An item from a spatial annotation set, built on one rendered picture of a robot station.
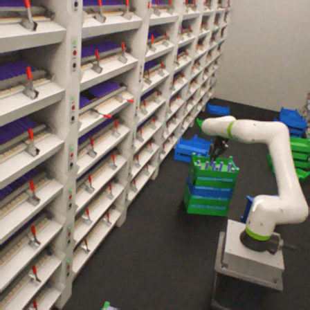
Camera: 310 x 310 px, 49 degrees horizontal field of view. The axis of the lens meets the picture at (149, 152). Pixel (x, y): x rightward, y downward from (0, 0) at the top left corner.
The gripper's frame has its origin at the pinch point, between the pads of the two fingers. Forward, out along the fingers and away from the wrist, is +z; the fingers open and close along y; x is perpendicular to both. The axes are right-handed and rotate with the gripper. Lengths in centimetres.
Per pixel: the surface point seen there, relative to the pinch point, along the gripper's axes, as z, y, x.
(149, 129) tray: -6, -48, 15
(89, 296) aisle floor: -2, -76, -101
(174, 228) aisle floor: 23, -26, -47
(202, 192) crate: 13.5, -6.5, -21.8
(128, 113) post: -50, -65, -15
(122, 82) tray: -65, -70, -7
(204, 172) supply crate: -0.8, -8.2, -15.2
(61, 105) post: -99, -90, -64
